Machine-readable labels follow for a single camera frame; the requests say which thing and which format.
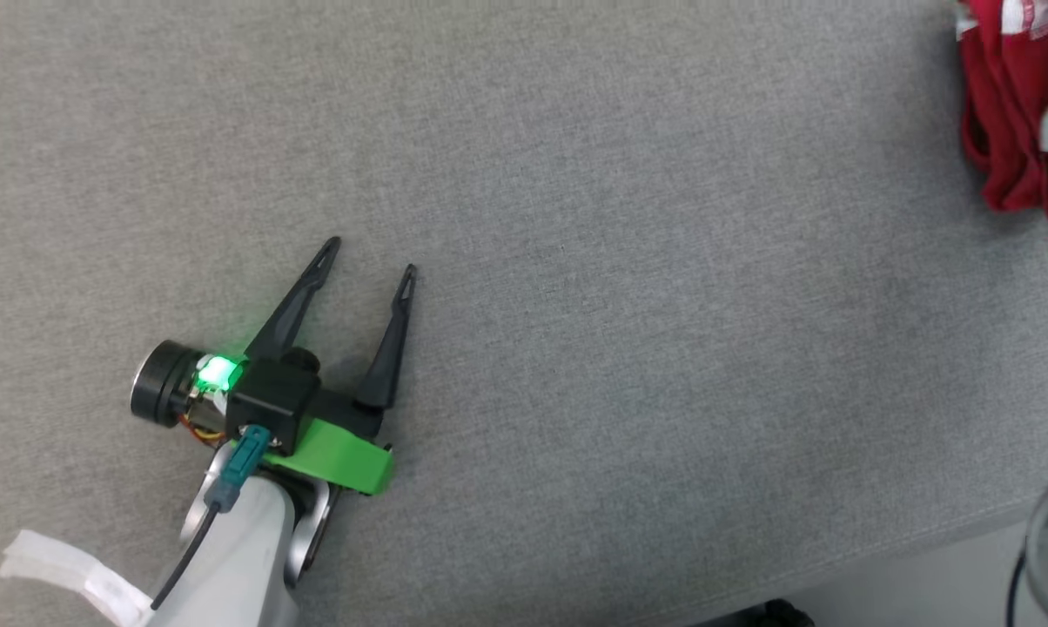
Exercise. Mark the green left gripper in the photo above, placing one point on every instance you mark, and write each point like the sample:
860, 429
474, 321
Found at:
341, 457

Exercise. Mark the red garment with white trim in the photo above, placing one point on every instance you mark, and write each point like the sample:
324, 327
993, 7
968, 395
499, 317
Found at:
1007, 104

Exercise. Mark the white tape strip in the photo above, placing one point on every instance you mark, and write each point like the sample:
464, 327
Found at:
71, 570

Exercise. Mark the black rounded object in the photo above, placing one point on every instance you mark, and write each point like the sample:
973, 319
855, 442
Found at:
759, 614

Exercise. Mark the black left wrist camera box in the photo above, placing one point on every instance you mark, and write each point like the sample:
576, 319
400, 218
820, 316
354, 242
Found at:
272, 401

